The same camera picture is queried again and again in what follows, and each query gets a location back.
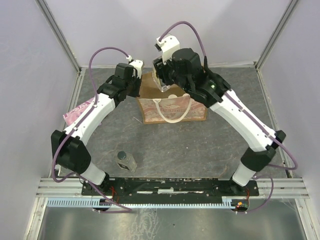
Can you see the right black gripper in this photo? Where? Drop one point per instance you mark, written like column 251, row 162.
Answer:
column 161, row 68

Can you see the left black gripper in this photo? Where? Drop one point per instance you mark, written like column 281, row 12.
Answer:
column 137, row 80

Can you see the tall clear glass bottle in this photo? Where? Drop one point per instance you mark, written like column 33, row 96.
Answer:
column 160, row 74

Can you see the cream bottle white cap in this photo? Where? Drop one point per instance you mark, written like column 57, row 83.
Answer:
column 186, row 95

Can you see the yellow-green bottle white cap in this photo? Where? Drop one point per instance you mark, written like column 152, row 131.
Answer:
column 172, row 96

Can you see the brown canvas tote bag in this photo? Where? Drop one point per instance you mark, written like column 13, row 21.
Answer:
column 156, row 107

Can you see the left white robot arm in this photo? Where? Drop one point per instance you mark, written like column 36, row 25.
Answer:
column 69, row 146

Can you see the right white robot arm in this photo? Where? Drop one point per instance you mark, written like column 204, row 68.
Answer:
column 216, row 94

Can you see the pink printed package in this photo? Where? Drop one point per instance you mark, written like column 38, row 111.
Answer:
column 75, row 113

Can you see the short clear glass bottle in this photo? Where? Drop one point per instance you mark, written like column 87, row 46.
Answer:
column 126, row 161

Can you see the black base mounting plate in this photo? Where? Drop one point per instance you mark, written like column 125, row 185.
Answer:
column 128, row 186

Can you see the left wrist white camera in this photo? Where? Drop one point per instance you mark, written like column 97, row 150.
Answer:
column 138, row 66

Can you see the wrist white camera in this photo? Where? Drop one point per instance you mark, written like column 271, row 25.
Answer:
column 168, row 45
column 138, row 66

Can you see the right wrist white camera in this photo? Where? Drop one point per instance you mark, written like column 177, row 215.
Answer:
column 168, row 45

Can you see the right aluminium frame post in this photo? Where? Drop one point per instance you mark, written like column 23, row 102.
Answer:
column 289, row 10

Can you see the aluminium frame post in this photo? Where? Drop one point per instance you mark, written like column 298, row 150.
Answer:
column 289, row 10
column 47, row 13

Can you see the left aluminium frame post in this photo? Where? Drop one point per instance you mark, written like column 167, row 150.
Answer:
column 47, row 13

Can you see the blue slotted cable duct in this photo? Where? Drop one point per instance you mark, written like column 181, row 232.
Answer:
column 149, row 201

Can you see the aluminium front rail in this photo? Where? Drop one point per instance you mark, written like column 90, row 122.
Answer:
column 283, row 188

